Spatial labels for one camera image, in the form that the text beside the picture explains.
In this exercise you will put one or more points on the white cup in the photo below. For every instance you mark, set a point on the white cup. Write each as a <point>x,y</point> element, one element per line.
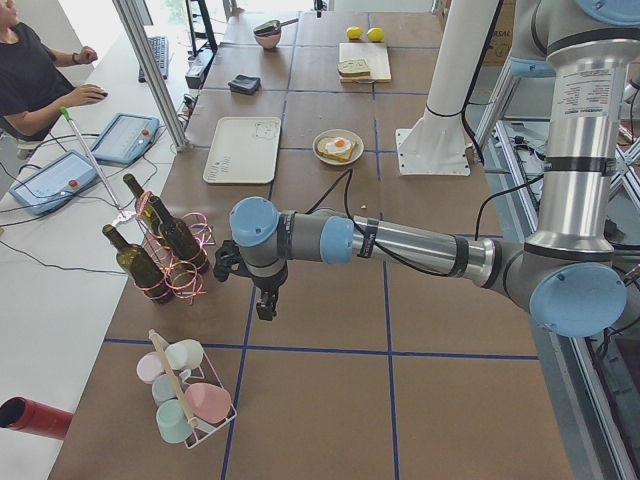
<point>185,354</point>

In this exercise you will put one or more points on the black keyboard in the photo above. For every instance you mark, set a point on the black keyboard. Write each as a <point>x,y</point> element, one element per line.
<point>159,46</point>

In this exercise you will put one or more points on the blue teach pendant near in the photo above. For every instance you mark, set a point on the blue teach pendant near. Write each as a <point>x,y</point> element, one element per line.
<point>55,184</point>

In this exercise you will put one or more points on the yellow lemon left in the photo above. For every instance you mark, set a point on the yellow lemon left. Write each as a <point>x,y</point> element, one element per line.
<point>354,33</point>

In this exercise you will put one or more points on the yellow lemon right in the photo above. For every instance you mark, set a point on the yellow lemon right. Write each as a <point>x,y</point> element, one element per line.
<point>375,34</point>

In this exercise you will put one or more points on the green wine bottle front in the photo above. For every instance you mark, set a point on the green wine bottle front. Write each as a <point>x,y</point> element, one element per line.
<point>140,266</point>

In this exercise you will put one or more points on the wooden cutting board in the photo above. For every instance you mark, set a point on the wooden cutting board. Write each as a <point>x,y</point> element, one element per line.
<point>376,56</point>

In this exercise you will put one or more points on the metal scoop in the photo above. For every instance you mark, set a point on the metal scoop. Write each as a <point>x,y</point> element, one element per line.
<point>272,27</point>

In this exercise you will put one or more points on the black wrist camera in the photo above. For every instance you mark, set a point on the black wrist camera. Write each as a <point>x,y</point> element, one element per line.
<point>228,261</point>

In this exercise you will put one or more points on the white grabber stick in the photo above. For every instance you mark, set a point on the white grabber stick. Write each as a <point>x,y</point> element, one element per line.
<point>123,215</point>

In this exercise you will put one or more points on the blue teach pendant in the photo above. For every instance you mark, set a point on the blue teach pendant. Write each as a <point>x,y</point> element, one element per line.
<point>55,184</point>
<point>125,139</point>

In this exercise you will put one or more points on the green wine bottle middle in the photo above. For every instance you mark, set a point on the green wine bottle middle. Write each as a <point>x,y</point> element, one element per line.
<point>177,235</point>

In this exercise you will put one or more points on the cream bear tray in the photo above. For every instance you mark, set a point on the cream bear tray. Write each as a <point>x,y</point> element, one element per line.
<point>244,150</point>

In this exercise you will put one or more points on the grey folded cloth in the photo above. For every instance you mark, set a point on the grey folded cloth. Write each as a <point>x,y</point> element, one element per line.
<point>244,84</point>

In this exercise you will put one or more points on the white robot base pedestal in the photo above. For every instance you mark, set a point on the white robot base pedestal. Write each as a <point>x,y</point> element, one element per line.
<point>436,145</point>

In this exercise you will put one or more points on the aluminium frame post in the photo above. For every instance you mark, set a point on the aluminium frame post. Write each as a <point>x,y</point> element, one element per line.
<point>133,26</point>

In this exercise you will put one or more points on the mint green cup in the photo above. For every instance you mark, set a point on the mint green cup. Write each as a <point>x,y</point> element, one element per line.
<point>172,423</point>

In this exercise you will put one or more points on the yellow lemon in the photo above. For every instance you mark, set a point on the yellow lemon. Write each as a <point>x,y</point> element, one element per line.
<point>375,34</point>
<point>354,33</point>

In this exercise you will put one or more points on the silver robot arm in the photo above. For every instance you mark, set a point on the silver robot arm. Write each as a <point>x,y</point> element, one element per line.
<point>562,274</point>

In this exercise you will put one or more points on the pink bowl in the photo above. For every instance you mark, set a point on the pink bowl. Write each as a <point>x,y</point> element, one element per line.
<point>268,42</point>

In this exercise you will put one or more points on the grey blue cup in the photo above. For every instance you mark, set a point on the grey blue cup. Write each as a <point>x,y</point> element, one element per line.
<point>162,390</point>

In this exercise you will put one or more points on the white wire cup rack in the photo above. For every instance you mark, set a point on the white wire cup rack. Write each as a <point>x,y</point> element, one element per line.
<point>181,380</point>

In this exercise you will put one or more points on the person in black shirt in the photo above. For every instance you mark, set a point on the person in black shirt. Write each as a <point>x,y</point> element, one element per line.
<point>33,89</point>

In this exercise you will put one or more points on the plain bread slice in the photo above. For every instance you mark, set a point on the plain bread slice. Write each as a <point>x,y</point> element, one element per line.
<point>353,68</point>

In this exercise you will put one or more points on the lilac pink cup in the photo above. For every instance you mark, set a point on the lilac pink cup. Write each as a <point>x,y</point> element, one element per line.
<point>149,368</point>

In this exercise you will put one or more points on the blue teach pendant far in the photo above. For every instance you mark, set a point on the blue teach pendant far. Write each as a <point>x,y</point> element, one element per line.
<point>125,139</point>

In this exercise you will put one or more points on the copper wire bottle rack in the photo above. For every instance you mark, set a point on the copper wire bottle rack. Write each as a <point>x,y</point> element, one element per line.
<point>182,277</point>

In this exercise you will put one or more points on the green wine bottle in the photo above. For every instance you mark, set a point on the green wine bottle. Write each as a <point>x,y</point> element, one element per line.
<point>144,211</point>
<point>177,235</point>
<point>140,266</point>

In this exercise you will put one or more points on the green wine bottle back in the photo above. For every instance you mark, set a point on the green wine bottle back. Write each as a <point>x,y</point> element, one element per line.
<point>144,211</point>

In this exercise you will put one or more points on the white round plate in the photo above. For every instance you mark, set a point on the white round plate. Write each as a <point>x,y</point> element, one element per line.
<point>344,133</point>

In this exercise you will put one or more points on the bread slice with fried egg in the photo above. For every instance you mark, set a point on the bread slice with fried egg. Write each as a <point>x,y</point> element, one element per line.
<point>338,148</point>

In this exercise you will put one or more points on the red cylinder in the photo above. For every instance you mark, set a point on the red cylinder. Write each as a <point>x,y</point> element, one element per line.
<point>28,416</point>

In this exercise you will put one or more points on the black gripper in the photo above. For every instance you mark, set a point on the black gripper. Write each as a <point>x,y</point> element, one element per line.
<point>269,283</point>

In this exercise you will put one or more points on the pink cup large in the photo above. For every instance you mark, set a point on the pink cup large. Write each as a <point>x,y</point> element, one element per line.
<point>209,402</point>

